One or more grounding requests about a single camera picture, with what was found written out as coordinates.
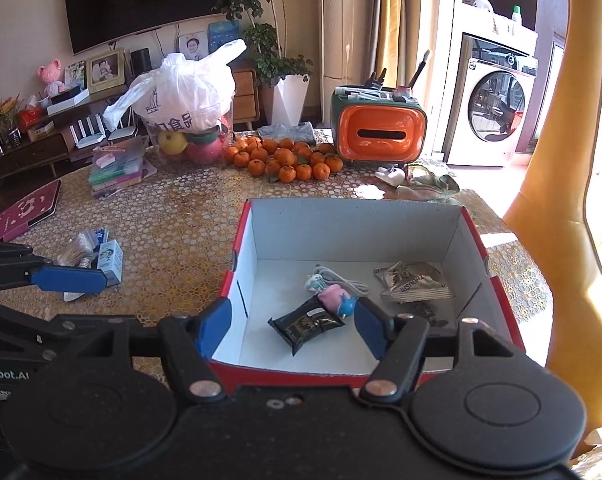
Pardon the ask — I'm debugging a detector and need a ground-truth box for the makeup brush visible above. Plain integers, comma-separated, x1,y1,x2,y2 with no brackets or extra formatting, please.
408,50,432,88

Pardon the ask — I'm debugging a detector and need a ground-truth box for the black crinkled packet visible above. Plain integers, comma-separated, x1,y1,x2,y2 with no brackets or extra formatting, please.
267,296,346,356

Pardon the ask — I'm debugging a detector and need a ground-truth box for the yellow chair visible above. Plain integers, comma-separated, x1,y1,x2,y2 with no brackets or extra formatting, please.
503,0,602,441

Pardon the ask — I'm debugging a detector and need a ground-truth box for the light blue small carton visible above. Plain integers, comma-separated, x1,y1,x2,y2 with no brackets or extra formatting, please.
88,240,124,287

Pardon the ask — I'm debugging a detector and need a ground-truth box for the cream standing air conditioner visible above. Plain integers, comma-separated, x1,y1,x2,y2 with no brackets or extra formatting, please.
323,0,376,126

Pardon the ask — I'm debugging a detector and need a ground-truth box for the silver snack packet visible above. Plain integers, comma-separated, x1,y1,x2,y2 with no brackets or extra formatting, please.
373,261,452,303

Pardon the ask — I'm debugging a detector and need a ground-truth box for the cotton swab bag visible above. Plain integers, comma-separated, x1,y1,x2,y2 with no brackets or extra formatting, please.
56,230,102,267

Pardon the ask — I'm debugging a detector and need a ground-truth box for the small white toy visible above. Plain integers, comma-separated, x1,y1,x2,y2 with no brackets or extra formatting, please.
376,165,406,186

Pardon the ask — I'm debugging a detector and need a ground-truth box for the golden flower ornament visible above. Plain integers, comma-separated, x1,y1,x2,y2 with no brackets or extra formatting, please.
0,97,22,156

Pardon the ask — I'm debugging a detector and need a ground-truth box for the white USB cable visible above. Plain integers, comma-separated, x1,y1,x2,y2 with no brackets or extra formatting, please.
313,265,370,297

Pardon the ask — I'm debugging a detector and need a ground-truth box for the beige curtain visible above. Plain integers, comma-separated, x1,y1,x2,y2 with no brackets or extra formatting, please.
376,0,422,91

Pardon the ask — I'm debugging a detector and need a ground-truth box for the clear plastic fruit tub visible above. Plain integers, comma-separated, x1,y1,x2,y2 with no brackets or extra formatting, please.
143,110,234,166

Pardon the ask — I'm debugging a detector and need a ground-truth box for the baby photo frame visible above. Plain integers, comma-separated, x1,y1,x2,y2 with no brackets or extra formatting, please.
178,32,206,61

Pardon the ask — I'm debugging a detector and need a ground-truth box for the wooden drawer cabinet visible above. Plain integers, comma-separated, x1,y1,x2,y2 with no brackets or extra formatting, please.
231,60,260,126

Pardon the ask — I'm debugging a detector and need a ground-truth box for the maroon notebook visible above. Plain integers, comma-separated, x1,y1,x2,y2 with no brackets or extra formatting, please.
0,179,62,242

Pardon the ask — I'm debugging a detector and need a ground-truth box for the gold photo frame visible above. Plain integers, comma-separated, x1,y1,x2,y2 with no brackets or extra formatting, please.
86,49,126,93

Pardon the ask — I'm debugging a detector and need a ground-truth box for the white plastic bag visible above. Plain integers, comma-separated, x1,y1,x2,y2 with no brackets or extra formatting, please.
103,39,248,133

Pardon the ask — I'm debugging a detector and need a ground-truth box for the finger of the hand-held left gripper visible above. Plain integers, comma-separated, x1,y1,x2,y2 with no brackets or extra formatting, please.
0,297,144,361
0,240,108,295

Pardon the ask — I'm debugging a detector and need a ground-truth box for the white flat box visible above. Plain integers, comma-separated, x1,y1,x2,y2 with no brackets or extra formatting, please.
46,87,90,115

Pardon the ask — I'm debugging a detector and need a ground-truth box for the yellow apple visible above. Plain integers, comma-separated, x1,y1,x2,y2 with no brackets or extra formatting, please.
158,131,188,156

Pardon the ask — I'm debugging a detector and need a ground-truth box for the black speaker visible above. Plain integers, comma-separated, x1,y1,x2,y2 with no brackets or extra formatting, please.
130,47,152,76

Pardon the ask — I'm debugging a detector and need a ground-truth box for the green orange tissue box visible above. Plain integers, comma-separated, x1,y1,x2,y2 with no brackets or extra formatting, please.
331,85,428,163

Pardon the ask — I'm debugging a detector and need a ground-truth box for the red apple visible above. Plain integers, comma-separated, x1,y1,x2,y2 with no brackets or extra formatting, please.
187,140,224,165

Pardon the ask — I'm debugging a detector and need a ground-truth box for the pile of tangerines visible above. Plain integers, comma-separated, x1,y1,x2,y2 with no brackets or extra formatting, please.
223,135,344,183

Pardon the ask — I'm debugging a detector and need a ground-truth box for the pink plush toy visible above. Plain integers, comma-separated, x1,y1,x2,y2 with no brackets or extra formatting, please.
37,58,64,98

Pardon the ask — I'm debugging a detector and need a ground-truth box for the dark TV stand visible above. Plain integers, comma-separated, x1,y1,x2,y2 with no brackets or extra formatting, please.
0,95,106,196

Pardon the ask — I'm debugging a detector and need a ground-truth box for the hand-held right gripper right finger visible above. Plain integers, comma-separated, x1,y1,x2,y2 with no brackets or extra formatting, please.
353,296,532,403

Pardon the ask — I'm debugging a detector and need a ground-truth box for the red cardboard box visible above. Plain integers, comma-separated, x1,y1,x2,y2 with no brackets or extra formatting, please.
212,197,526,378

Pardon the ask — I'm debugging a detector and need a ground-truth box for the pink blue toy figure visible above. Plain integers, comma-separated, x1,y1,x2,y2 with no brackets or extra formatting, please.
305,272,358,318

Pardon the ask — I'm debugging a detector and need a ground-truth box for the blue picture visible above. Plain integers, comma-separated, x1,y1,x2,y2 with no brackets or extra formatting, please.
208,20,242,53

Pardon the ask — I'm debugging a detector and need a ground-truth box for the grey cloth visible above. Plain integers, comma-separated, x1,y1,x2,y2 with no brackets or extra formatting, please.
257,121,316,145

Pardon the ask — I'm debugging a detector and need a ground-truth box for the washing machine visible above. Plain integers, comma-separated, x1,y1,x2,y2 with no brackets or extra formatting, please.
443,32,539,167

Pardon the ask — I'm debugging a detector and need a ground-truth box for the stack of plastic cases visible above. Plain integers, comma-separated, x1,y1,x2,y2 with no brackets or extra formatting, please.
88,137,158,198

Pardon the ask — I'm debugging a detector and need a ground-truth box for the small photo print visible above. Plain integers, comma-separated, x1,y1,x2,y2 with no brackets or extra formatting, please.
63,60,88,90

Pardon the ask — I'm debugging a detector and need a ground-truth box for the green-edged rag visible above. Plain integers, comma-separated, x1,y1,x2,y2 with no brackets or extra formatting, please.
396,164,460,203

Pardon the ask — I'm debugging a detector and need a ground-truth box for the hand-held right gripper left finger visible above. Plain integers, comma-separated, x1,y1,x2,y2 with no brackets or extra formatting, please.
38,297,232,403

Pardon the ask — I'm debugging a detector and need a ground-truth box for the potted houseplant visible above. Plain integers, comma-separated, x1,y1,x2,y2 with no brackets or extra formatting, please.
213,0,314,128

